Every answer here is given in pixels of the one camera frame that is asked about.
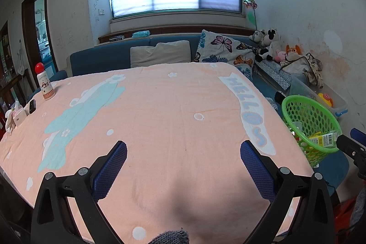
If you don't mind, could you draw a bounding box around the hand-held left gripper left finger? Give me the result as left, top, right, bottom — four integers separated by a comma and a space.
30, 140, 128, 244

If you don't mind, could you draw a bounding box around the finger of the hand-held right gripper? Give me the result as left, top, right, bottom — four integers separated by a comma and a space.
350, 128, 366, 146
336, 134, 366, 160

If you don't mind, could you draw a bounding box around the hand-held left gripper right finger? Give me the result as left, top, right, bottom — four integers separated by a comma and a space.
240, 140, 336, 244

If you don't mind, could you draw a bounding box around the clear bottle with yellow label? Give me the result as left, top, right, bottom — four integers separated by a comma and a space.
292, 122, 337, 149

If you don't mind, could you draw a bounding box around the green plastic basket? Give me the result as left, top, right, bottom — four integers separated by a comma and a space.
282, 95, 342, 169

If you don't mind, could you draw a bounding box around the blue padded seat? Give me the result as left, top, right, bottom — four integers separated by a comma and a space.
313, 150, 350, 196

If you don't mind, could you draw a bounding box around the red plastic stool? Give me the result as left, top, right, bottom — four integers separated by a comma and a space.
333, 198, 358, 230

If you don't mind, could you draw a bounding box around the yellow duck toy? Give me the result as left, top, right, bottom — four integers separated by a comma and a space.
317, 93, 334, 107

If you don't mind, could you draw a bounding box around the pink printed blanket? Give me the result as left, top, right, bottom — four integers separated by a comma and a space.
0, 62, 315, 244

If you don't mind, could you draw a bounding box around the clear plastic storage box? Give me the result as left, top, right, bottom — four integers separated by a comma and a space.
290, 77, 350, 118

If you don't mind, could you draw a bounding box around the black plastic object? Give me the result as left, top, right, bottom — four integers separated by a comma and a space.
274, 90, 288, 104

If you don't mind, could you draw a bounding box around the beige patterned cloth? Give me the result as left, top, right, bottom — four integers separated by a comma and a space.
280, 52, 325, 89

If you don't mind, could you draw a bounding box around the grey knitted clothing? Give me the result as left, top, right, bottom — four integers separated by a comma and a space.
151, 229, 190, 244

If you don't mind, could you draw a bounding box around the black and white woven mat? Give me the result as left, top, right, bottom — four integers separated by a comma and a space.
254, 59, 294, 90

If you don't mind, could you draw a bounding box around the small pink and white box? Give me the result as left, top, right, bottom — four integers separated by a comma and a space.
12, 101, 28, 127

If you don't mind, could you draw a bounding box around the white bottle with red cap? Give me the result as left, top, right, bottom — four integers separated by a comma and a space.
35, 62, 56, 101

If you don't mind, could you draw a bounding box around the orange fox plush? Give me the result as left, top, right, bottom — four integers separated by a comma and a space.
285, 44, 302, 57

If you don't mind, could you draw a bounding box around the white crumpled cloth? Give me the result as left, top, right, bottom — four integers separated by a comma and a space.
3, 110, 16, 136

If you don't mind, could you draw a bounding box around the butterfly print pillow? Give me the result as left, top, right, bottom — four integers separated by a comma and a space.
193, 29, 258, 83

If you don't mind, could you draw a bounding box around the beige pillow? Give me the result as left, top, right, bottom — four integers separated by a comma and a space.
130, 40, 192, 69

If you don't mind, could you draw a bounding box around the black and white cow plush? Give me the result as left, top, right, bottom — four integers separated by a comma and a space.
255, 28, 282, 63

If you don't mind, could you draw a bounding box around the grey plush toy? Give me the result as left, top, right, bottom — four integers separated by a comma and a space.
249, 30, 266, 43

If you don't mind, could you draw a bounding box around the dark wooden cabinet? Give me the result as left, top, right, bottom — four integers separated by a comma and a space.
0, 20, 12, 96

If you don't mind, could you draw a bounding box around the colourful pinwheel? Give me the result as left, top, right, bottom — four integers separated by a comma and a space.
242, 0, 258, 30

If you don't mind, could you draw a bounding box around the white hanging cord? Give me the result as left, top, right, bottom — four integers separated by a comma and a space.
16, 40, 27, 76

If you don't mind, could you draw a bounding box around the dark wooden door frame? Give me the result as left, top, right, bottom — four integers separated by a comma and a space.
21, 0, 54, 79

